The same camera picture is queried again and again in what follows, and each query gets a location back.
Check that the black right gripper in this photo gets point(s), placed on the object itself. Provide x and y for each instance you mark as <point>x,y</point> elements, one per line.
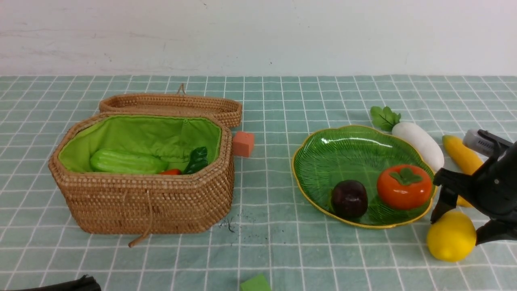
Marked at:
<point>492,192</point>

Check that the yellow toy lemon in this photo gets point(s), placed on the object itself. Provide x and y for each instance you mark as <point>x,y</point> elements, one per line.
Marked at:
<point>452,238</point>

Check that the yellow toy banana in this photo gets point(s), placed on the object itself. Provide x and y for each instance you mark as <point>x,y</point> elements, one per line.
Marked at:
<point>466,159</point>

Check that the orange toy persimmon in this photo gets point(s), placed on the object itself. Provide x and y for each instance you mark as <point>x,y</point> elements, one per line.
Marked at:
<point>404,187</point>

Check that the white toy radish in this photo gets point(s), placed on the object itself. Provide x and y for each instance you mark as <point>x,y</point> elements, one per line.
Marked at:
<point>387,120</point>

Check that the purple toy mangosteen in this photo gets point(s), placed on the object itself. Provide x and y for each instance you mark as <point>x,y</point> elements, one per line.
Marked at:
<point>349,199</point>

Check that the red orange toy carrot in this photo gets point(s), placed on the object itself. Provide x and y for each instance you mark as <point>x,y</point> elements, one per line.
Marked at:
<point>198,160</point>

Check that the green toy bitter gourd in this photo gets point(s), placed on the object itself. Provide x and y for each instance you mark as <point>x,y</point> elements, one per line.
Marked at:
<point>113,161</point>

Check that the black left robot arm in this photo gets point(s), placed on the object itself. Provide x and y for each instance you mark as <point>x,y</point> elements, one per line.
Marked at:
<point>85,283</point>

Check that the green leaf-shaped glass plate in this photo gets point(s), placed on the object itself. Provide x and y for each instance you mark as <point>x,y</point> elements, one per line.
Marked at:
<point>355,152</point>

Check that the green checkered tablecloth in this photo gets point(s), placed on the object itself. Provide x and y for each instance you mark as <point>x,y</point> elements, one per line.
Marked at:
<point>271,229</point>

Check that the green foam cube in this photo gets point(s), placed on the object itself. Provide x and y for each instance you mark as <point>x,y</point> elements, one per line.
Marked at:
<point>256,283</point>

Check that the orange foam cube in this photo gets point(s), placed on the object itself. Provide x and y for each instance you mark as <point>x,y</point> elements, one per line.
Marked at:
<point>243,144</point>

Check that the woven wicker basket lid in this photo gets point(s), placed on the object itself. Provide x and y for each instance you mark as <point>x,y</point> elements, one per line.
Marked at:
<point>227,111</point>

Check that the woven wicker basket green lining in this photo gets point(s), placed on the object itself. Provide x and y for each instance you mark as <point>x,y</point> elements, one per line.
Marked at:
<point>112,203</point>

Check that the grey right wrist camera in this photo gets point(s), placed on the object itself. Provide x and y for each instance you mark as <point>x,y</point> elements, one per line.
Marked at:
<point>486,143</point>

